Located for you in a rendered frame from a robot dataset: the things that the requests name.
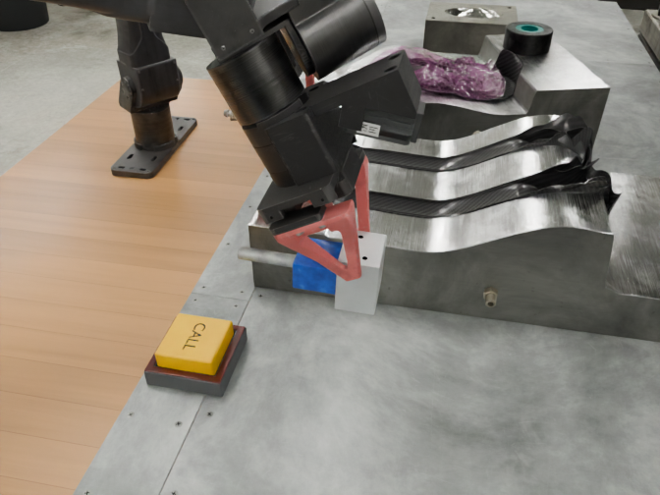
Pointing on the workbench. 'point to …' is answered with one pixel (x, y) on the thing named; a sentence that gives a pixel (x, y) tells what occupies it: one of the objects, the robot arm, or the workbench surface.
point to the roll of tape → (527, 38)
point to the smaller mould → (464, 26)
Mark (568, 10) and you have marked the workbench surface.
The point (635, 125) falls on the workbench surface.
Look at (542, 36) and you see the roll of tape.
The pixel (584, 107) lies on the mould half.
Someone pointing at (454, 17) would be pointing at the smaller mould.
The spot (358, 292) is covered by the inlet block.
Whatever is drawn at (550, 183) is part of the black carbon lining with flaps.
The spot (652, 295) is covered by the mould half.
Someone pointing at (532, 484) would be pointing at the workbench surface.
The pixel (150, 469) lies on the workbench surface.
